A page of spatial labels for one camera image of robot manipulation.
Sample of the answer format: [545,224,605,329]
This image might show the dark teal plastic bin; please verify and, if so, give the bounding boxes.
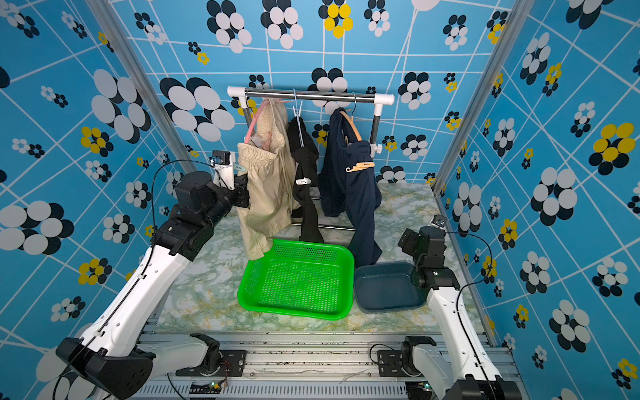
[354,262,427,314]

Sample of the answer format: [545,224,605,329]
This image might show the green plastic basket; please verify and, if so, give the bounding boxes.
[238,239,355,321]

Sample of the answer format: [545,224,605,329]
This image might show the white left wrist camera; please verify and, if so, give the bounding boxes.
[210,150,236,191]

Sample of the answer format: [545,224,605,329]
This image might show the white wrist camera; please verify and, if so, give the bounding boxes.
[210,150,236,191]
[430,214,447,230]

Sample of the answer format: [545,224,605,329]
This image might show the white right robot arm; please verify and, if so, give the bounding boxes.
[398,223,523,399]

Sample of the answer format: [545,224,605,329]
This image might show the white metal clothes rack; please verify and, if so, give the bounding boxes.
[227,85,396,231]

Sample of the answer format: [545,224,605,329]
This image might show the pink plastic hanger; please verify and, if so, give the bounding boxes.
[244,98,271,144]

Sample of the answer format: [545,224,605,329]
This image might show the beige shorts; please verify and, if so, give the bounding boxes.
[238,98,298,261]

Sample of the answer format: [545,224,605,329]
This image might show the navy blue shorts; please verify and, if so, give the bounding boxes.
[318,108,382,268]

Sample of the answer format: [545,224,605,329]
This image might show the wooden hanger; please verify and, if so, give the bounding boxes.
[340,111,362,141]

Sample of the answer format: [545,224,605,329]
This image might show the wooden clothespin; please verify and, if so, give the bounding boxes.
[345,162,375,173]

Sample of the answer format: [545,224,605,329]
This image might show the black shorts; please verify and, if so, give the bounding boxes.
[287,118,324,243]

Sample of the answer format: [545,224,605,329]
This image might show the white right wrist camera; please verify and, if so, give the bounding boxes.
[430,214,447,230]

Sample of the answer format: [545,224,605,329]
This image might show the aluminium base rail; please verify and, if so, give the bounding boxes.
[124,329,531,400]

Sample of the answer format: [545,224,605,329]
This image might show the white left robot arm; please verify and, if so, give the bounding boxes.
[56,171,249,399]

